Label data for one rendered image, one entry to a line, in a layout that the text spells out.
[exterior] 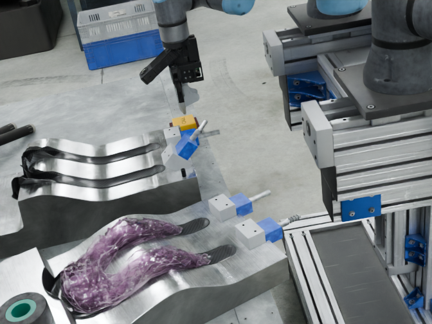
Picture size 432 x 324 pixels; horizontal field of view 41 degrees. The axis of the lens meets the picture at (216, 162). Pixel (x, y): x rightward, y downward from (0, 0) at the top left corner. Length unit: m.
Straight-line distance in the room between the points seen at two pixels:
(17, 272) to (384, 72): 0.77
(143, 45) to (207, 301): 3.66
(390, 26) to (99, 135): 0.92
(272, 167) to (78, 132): 1.37
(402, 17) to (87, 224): 0.76
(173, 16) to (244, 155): 1.67
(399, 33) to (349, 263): 1.05
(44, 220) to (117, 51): 3.36
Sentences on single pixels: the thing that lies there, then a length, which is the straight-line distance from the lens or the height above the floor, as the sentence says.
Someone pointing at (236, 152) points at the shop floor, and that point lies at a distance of 3.08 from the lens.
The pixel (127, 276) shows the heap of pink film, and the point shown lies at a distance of 1.02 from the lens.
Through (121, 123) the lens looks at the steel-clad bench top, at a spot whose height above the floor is 0.80.
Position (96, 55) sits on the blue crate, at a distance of 4.57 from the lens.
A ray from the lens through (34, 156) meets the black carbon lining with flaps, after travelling 1.38.
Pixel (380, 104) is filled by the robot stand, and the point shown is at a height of 1.04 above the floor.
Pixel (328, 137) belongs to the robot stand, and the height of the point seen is 0.97.
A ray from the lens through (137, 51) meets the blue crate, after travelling 4.57.
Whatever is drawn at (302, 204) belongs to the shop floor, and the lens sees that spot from 2.63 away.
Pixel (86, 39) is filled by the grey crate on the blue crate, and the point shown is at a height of 0.25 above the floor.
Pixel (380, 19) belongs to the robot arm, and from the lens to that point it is 1.15.
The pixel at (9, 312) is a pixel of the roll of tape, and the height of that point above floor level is 0.94.
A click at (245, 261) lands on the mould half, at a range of 1.06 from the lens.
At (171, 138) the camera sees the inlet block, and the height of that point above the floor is 0.91.
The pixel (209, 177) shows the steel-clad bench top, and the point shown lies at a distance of 1.41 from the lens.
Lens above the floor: 1.55
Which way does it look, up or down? 31 degrees down
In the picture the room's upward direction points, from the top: 10 degrees counter-clockwise
